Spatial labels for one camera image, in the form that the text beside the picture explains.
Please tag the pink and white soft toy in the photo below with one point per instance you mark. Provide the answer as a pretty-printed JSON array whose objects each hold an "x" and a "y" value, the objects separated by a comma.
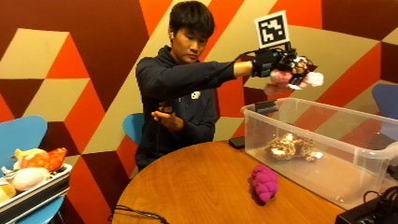
[{"x": 279, "y": 77}]

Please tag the the person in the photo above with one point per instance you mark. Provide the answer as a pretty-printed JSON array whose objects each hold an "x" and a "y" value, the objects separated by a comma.
[{"x": 178, "y": 81}]

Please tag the white marker cube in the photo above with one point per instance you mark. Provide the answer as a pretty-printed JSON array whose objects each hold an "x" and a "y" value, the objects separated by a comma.
[{"x": 271, "y": 28}]

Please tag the black phone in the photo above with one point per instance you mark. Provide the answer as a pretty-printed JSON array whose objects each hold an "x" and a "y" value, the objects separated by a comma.
[{"x": 236, "y": 142}]

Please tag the dark blue chair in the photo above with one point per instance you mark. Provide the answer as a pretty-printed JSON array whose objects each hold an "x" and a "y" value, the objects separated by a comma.
[{"x": 386, "y": 99}]

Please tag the leopard spotted soft toy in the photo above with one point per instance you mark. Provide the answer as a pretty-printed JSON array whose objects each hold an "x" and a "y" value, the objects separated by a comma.
[{"x": 290, "y": 146}]

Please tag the white earbud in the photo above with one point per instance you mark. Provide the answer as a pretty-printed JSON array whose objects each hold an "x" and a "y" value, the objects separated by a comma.
[{"x": 170, "y": 34}]

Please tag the orange soft toy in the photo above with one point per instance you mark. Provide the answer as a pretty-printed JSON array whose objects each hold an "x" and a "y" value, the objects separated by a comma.
[{"x": 46, "y": 159}]

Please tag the purple grape soft toy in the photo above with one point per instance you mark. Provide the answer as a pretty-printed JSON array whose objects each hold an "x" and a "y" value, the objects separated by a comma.
[{"x": 264, "y": 183}]

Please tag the yellow soft toy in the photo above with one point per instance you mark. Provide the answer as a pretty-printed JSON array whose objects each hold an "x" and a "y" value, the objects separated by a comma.
[{"x": 27, "y": 152}]

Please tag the large blue chair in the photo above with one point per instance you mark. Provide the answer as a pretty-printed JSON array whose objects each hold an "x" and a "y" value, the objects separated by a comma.
[{"x": 19, "y": 133}]

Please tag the clear plastic storage bin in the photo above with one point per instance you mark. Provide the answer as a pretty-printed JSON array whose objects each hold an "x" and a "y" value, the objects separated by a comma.
[{"x": 343, "y": 174}]

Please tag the white round soft toy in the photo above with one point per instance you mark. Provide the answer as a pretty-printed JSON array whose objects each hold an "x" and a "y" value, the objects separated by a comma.
[{"x": 27, "y": 178}]

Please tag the white tray of toys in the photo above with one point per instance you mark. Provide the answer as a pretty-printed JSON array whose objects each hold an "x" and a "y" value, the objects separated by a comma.
[{"x": 37, "y": 193}]

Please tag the black device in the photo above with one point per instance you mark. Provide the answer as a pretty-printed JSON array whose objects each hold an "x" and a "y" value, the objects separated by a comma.
[{"x": 368, "y": 210}]

